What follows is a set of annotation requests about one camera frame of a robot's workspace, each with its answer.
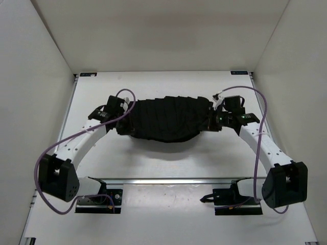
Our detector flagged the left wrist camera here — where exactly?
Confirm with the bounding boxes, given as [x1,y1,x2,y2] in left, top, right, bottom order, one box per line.
[104,95,129,115]

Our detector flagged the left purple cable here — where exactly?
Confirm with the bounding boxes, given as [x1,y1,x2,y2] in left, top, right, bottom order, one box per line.
[35,88,136,214]

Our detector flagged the purple cable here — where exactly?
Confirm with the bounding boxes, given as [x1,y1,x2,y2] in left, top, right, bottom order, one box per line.
[35,88,136,214]
[213,86,291,214]

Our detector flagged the blue label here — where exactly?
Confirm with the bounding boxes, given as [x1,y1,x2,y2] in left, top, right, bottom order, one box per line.
[79,72,97,77]
[230,70,248,76]

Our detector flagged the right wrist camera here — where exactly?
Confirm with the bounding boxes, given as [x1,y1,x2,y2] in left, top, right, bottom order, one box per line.
[213,94,245,112]

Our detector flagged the aluminium rail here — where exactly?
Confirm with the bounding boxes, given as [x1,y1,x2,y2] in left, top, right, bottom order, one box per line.
[102,178,235,185]

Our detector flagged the black pleated skirt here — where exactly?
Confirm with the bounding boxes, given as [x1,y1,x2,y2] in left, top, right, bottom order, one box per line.
[120,96,213,143]

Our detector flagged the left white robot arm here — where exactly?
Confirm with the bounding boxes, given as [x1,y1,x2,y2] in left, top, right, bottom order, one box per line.
[34,109,131,203]

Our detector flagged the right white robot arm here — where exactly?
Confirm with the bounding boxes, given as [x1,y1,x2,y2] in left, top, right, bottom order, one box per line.
[202,111,308,208]

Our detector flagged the right blue label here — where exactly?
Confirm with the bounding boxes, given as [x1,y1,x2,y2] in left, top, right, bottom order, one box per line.
[230,70,248,76]

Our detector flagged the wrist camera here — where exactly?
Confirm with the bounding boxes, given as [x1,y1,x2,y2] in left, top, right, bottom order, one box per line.
[213,94,245,112]
[104,95,129,115]

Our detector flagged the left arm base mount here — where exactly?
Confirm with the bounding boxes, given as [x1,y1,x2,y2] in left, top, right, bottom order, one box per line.
[75,188,123,214]

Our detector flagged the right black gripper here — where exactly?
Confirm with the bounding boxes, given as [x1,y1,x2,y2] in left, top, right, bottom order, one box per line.
[197,108,231,133]

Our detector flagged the left blue label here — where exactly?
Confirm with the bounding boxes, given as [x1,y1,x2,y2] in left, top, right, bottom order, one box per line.
[79,72,97,77]

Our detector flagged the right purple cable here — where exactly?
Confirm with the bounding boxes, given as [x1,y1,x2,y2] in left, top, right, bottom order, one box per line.
[213,86,291,214]

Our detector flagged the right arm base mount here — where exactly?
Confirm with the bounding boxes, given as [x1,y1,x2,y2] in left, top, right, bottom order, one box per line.
[200,184,263,216]

